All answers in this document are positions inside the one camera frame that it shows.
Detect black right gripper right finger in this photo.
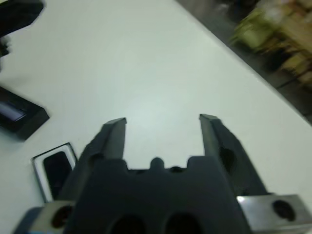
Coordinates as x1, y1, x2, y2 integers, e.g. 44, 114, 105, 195
199, 113, 269, 197

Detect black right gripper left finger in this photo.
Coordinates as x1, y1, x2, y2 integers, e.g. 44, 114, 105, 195
62, 117, 127, 202

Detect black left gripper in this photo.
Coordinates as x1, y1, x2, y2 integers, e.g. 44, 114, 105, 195
0, 0, 46, 58

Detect black box lid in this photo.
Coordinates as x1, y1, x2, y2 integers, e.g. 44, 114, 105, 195
0, 85, 50, 141

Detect black box with white insert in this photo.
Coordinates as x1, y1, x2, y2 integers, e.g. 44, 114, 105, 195
31, 142, 79, 203

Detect yellow-green sack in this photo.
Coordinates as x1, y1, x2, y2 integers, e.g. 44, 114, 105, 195
229, 7, 276, 53

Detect stacked wooden crates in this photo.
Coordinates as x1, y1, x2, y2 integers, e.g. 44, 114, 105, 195
253, 0, 312, 86

